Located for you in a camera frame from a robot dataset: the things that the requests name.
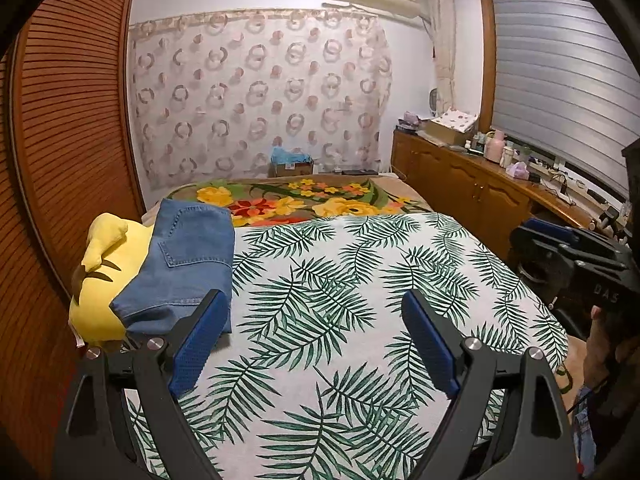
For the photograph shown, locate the blue denim pants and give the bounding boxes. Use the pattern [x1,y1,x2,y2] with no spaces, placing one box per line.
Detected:
[111,198,235,335]

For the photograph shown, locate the person's right hand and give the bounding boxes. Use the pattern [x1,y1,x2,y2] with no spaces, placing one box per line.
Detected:
[584,307,613,390]

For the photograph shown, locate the wooden sideboard cabinet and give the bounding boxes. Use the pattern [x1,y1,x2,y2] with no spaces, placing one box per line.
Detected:
[390,130,591,262]

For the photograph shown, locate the yellow plush toy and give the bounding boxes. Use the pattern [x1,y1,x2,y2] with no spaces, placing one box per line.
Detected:
[68,212,153,348]

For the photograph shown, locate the palm leaf print sheet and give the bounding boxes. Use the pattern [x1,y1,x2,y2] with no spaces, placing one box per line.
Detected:
[179,212,568,479]

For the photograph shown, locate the floral blanket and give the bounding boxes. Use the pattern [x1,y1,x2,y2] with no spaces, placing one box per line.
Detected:
[168,174,433,228]

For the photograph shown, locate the pink bottle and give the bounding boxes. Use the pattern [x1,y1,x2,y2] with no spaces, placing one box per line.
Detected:
[484,130,506,164]

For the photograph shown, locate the cardboard box with blue cloth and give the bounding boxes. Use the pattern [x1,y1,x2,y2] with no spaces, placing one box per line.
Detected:
[268,146,314,178]

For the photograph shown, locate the grey window blind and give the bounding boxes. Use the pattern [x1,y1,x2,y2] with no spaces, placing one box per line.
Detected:
[480,0,639,197]

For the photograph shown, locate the patterned gift box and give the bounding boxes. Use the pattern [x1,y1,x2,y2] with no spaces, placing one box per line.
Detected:
[425,108,478,146]

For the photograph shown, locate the brown louvered wardrobe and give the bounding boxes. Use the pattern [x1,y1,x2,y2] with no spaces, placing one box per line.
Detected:
[1,0,143,479]

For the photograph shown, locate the circle pattern curtain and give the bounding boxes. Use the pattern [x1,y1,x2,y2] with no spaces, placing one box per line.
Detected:
[129,9,393,191]

